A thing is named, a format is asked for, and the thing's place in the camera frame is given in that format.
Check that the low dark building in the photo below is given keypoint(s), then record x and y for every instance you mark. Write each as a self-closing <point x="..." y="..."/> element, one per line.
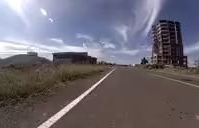
<point x="70" y="58"/>

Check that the tree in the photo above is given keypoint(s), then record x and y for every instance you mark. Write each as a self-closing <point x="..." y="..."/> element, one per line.
<point x="144" y="61"/>

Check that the solid white painted line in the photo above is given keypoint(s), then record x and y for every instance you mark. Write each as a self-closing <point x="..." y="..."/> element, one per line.
<point x="187" y="83"/>
<point x="75" y="102"/>

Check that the grey asphalt road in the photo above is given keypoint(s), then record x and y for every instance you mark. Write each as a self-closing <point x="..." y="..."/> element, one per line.
<point x="130" y="100"/>

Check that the tall unfinished building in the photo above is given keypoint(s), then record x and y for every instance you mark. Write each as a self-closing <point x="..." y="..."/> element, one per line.
<point x="167" y="43"/>

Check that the low grey building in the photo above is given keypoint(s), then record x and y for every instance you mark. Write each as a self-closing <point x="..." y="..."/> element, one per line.
<point x="23" y="60"/>

